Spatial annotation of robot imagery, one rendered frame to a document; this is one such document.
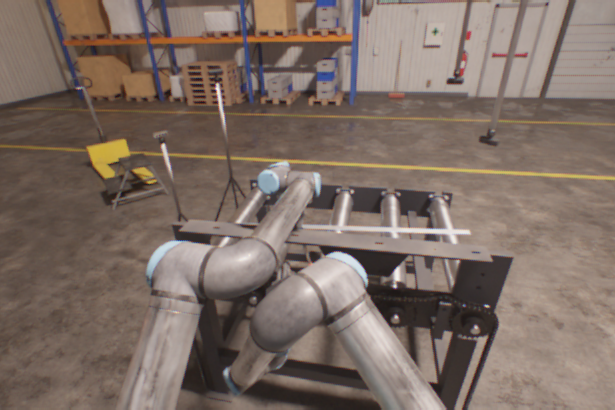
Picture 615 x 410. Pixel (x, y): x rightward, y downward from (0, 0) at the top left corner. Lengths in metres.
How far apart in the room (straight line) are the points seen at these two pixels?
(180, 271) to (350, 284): 0.36
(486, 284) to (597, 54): 10.14
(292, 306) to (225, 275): 0.16
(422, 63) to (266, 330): 9.74
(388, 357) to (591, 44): 10.75
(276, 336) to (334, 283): 0.16
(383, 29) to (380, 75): 1.15
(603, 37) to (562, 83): 1.18
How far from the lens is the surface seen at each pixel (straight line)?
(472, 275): 1.40
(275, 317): 0.70
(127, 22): 10.80
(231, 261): 0.73
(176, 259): 0.77
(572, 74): 11.18
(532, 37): 10.67
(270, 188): 1.22
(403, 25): 10.09
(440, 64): 10.26
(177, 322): 0.77
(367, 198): 2.24
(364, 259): 1.35
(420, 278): 1.75
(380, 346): 0.75
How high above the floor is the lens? 1.90
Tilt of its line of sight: 29 degrees down
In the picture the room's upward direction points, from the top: 1 degrees counter-clockwise
